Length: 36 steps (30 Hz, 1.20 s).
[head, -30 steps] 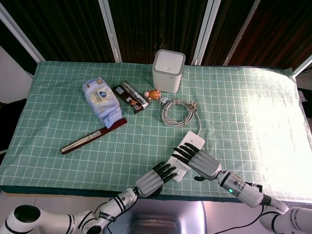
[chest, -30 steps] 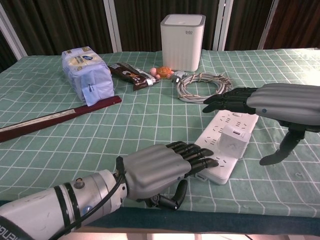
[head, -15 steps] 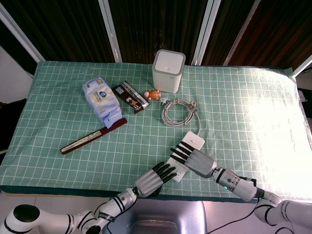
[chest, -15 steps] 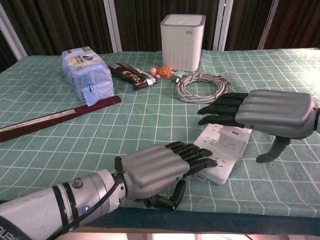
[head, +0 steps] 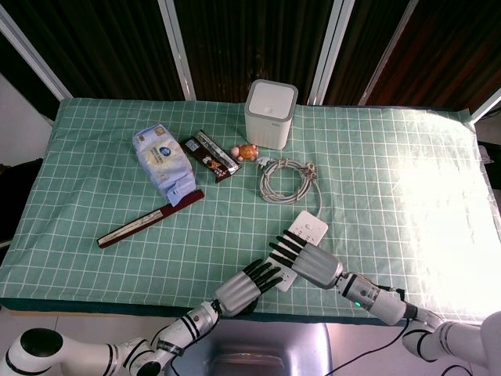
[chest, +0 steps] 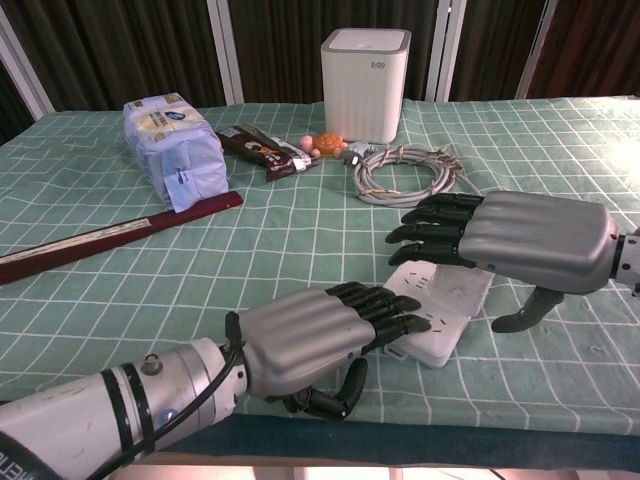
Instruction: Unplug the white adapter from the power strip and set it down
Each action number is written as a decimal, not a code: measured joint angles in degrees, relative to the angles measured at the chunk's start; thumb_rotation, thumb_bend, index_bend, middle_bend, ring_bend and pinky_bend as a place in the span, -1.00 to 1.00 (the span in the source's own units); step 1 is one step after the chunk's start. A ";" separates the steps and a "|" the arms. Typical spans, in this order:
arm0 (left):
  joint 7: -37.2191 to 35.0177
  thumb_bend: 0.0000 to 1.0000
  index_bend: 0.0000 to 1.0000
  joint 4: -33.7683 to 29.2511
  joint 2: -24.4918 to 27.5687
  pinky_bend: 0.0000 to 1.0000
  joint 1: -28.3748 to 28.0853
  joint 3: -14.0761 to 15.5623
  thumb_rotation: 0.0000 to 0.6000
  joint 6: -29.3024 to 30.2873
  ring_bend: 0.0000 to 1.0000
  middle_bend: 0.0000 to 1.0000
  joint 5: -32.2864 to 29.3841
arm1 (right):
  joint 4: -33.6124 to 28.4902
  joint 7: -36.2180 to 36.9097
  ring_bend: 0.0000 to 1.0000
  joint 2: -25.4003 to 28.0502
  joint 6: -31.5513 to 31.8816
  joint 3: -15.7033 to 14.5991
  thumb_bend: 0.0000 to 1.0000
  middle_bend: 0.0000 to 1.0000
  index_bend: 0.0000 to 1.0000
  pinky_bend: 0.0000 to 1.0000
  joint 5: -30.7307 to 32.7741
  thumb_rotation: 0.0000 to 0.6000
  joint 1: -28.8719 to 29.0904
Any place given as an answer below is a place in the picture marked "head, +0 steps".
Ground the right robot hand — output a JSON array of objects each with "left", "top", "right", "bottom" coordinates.
[{"left": 269, "top": 230, "right": 344, "bottom": 291}]

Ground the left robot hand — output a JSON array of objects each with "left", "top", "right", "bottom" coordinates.
[{"left": 214, "top": 258, "right": 283, "bottom": 318}]

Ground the grey robot torso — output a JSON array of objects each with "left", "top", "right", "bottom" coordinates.
[{"left": 168, "top": 321, "right": 333, "bottom": 376}]

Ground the white frame post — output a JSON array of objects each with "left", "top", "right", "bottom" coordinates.
[
  {"left": 308, "top": 0, "right": 355, "bottom": 106},
  {"left": 0, "top": 7, "right": 72, "bottom": 101},
  {"left": 157, "top": 0, "right": 197, "bottom": 101},
  {"left": 358, "top": 0, "right": 420, "bottom": 106}
]

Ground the dark red folded fan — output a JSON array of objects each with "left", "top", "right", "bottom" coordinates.
[{"left": 96, "top": 189, "right": 206, "bottom": 250}]

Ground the blue tissue pack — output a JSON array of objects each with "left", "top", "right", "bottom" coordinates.
[{"left": 132, "top": 124, "right": 196, "bottom": 208}]

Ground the green checked tablecloth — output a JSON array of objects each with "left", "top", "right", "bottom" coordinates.
[{"left": 0, "top": 97, "right": 501, "bottom": 326}]

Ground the orange turtle toy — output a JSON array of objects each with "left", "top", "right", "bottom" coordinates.
[{"left": 229, "top": 143, "right": 260, "bottom": 162}]

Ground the white power strip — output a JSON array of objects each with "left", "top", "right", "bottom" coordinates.
[{"left": 269, "top": 210, "right": 329, "bottom": 293}]

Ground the brown snack wrapper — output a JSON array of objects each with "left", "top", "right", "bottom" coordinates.
[{"left": 179, "top": 130, "right": 243, "bottom": 184}]

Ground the white desktop trash bin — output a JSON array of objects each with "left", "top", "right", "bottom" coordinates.
[{"left": 244, "top": 79, "right": 298, "bottom": 150}]

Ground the white cable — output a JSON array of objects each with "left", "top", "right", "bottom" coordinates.
[{"left": 258, "top": 157, "right": 324, "bottom": 219}]

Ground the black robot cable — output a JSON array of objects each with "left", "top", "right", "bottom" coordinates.
[{"left": 331, "top": 316, "right": 412, "bottom": 375}]

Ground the black furniture piece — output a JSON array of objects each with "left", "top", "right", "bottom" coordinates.
[{"left": 0, "top": 158, "right": 44, "bottom": 248}]

